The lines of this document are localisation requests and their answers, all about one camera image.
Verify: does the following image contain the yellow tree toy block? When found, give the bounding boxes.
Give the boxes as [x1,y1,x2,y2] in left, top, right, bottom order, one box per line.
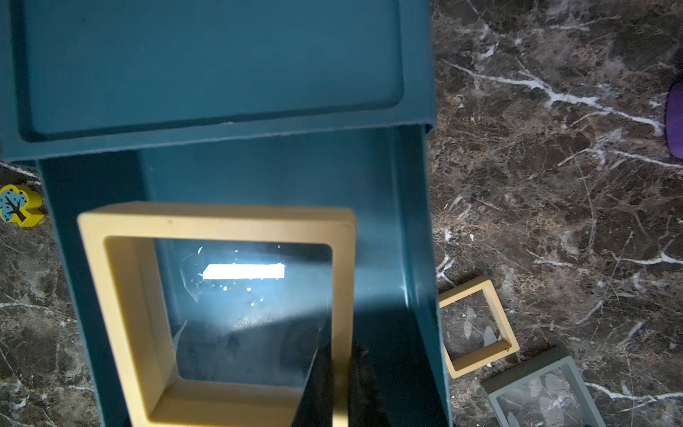
[1,184,44,228]

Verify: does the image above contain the purple wedge block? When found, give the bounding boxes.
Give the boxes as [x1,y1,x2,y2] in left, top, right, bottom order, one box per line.
[665,82,683,159]

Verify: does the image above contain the teal top drawer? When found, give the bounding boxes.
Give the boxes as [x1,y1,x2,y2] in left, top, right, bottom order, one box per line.
[37,126,452,426]

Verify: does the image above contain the large grey brooch box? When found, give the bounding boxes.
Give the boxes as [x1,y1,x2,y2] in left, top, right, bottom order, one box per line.
[482,347,606,427]

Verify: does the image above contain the yellow brooch box frame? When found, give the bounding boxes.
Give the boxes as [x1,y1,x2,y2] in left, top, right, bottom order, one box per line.
[78,202,357,426]

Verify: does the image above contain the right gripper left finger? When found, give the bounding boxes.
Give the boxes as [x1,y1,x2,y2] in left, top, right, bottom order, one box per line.
[292,345,334,427]

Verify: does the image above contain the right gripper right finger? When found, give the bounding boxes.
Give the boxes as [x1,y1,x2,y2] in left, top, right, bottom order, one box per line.
[349,342,391,427]

